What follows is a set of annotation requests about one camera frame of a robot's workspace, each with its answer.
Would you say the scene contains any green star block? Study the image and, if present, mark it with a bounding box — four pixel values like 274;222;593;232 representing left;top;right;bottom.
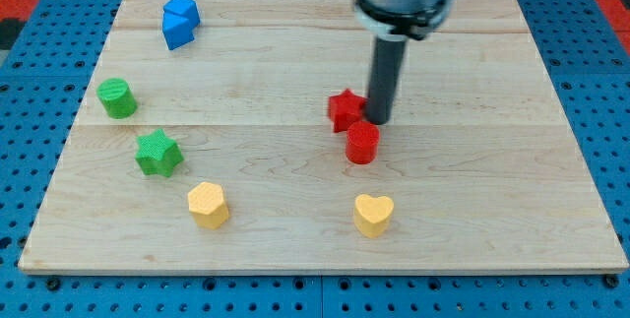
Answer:
135;128;184;177

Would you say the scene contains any blue cube block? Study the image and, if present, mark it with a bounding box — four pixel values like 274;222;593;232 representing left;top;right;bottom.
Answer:
163;0;201;28

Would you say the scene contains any yellow hexagon block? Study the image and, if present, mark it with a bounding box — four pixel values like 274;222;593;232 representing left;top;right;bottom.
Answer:
187;182;229;229

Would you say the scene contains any green cylinder block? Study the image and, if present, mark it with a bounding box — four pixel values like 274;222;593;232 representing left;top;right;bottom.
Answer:
96;78;138;119

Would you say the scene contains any wooden board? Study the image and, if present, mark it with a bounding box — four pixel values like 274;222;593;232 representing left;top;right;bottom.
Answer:
19;0;628;276

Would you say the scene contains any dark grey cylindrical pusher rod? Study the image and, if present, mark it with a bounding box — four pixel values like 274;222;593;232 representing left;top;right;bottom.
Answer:
364;37;407;125

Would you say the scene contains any red cylinder block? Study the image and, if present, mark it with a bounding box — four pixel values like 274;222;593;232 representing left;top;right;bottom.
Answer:
346;121;380;164

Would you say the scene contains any yellow heart block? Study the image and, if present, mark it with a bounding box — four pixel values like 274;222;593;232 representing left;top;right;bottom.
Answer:
353;194;395;238

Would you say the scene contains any red star block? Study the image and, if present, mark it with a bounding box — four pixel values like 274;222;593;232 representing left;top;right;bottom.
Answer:
328;89;366;133

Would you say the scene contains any blue triangular block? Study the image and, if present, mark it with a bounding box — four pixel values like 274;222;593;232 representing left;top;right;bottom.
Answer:
162;12;195;50

